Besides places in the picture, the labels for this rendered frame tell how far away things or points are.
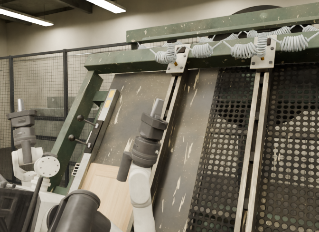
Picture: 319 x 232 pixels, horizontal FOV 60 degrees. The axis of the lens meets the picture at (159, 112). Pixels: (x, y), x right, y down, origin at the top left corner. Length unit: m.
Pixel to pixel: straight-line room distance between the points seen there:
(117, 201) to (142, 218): 0.43
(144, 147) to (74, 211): 0.27
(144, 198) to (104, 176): 0.59
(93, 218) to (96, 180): 0.66
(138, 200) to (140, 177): 0.08
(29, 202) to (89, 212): 0.18
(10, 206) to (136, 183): 0.35
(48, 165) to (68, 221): 0.24
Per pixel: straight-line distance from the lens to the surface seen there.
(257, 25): 1.29
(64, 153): 1.75
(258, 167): 1.14
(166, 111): 1.39
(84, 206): 0.83
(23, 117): 1.35
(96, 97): 1.88
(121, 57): 1.76
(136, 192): 0.91
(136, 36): 2.28
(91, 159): 1.56
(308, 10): 1.92
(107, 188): 1.44
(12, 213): 0.88
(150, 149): 0.88
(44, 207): 0.90
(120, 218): 1.36
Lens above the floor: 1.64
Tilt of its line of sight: 3 degrees down
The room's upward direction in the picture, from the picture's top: straight up
